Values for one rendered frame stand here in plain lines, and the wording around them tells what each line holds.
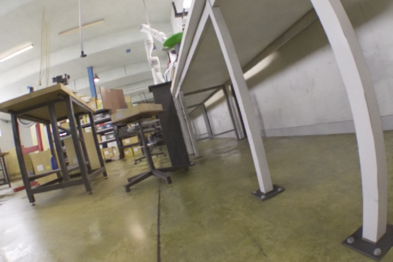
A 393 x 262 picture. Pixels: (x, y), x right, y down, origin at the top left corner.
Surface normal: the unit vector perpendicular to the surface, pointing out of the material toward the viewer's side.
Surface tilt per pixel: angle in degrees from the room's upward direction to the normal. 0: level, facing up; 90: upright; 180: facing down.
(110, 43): 90
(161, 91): 90
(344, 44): 90
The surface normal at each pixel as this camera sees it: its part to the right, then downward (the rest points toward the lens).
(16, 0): 0.17, -0.11
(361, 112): -0.95, 0.25
